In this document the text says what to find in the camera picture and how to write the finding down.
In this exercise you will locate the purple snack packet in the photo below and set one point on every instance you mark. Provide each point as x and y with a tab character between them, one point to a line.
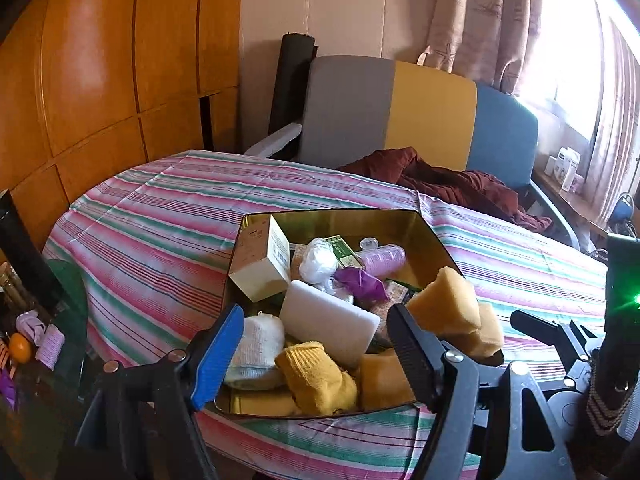
364	286

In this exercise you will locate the yellow knitted sock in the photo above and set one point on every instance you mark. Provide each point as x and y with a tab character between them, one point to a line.
318	385

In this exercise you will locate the white plastic bag ball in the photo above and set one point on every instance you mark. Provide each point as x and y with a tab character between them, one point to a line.
319	262

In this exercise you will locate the white knitted sock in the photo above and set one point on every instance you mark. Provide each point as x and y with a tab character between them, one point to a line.
253	366

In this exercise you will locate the pink hair roller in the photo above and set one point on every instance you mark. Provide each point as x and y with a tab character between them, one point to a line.
379	260

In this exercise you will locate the blue cup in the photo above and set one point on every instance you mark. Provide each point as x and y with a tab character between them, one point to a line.
623	210

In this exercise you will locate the grey yellow blue chair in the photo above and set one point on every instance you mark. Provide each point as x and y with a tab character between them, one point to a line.
355	105

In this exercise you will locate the maroon jacket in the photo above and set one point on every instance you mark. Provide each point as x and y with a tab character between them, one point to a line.
471	189

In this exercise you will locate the gold metal tray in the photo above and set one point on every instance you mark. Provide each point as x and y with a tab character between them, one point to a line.
425	256

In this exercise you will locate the tan sponge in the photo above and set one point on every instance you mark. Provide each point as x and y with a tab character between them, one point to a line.
447	306
383	383
484	342

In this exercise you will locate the pink patterned curtain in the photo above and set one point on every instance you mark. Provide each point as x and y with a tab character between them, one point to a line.
494	41

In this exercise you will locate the cracker snack packet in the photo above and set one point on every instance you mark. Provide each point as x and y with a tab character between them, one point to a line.
396	293

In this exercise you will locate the white boxes on shelf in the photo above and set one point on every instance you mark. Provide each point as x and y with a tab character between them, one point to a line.
563	167

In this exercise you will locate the orange wooden wardrobe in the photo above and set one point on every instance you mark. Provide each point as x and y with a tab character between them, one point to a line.
93	87

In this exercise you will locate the wooden side shelf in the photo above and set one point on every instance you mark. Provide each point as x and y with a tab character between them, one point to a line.
580	215

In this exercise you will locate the white foam block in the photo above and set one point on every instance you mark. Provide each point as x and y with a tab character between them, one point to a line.
346	331

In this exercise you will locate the striped pink green tablecloth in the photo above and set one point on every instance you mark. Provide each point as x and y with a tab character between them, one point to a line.
154	243

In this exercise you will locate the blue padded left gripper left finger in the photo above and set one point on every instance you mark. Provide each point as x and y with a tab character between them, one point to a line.
211	352

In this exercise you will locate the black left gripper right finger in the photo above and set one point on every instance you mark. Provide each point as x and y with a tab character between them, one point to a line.
420	355

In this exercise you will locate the green white medicine box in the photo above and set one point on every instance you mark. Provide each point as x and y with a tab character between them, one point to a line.
346	257

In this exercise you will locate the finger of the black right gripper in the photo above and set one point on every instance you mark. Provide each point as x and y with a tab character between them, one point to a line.
572	342

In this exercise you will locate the orange fruit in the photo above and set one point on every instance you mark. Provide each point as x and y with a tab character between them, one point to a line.
20	349

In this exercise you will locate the green glass side table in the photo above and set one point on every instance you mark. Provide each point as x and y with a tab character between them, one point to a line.
42	402

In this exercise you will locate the beige medicine box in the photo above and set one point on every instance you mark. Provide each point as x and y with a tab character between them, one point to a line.
260	266

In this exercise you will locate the pink white cloth item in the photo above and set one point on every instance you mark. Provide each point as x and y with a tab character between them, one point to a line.
47	338

